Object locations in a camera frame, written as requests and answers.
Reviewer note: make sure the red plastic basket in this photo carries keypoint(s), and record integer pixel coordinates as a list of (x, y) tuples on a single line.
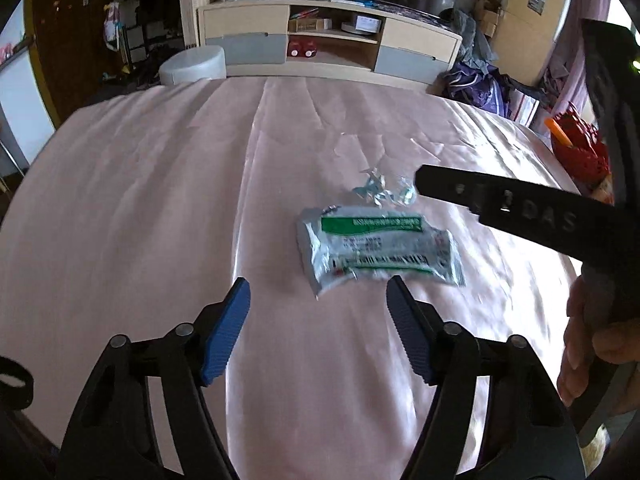
[(586, 162)]

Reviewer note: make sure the white round stool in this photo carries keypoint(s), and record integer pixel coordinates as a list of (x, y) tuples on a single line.
[(190, 65)]

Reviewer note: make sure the orange handle stick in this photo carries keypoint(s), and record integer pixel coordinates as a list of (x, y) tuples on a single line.
[(557, 132)]

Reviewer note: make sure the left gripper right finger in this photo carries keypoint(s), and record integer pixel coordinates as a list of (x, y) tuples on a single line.
[(445, 355)]

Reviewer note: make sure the beige TV cabinet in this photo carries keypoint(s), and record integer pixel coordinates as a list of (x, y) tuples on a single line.
[(330, 40)]

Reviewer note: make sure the purple bag pile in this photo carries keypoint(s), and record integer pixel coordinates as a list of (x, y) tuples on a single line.
[(475, 79)]

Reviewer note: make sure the right hand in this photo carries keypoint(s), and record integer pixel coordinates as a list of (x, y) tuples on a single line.
[(616, 344)]

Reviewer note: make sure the pink satin tablecloth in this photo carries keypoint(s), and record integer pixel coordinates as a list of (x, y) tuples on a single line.
[(142, 209)]

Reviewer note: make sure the beige standing air conditioner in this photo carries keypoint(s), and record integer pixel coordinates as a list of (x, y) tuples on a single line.
[(526, 35)]

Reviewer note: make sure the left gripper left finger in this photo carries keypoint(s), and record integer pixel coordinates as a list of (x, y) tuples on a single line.
[(204, 350)]

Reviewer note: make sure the dark brown door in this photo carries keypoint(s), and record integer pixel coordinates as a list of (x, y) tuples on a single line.
[(69, 55)]

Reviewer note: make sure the silver green foil packet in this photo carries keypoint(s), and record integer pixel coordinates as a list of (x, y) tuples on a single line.
[(348, 243)]

